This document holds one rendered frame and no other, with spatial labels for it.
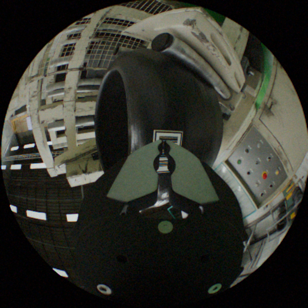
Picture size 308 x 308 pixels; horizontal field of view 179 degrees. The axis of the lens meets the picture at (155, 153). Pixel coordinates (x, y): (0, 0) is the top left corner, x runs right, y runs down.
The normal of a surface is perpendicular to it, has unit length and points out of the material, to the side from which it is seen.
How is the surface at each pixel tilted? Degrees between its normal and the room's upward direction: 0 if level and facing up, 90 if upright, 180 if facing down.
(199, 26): 90
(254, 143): 90
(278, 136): 90
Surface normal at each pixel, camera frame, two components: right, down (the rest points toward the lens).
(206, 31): 0.54, 0.69
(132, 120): -0.64, 0.19
